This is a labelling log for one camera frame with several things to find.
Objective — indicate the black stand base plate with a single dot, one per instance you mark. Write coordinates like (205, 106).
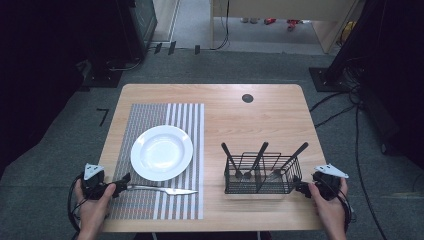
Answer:
(325, 80)
(103, 78)

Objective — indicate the white round plate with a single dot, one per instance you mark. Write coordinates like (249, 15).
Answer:
(161, 153)

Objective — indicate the person's left hand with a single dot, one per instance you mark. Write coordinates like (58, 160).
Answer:
(93, 213)

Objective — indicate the red tool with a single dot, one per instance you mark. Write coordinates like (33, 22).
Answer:
(293, 23)
(269, 21)

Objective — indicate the dark glass cabinet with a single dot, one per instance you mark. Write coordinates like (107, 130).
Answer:
(141, 23)

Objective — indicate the silver table knife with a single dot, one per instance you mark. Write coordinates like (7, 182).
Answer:
(166, 190)

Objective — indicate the yellow object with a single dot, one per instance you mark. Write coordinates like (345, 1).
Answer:
(348, 31)

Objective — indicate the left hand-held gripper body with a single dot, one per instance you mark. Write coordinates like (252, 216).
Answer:
(93, 183)

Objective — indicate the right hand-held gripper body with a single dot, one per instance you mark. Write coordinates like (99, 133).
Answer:
(328, 185)

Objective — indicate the person's right hand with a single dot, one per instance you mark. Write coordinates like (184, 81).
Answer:
(331, 211)

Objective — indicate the striped woven placemat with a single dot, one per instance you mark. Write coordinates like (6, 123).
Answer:
(146, 113)

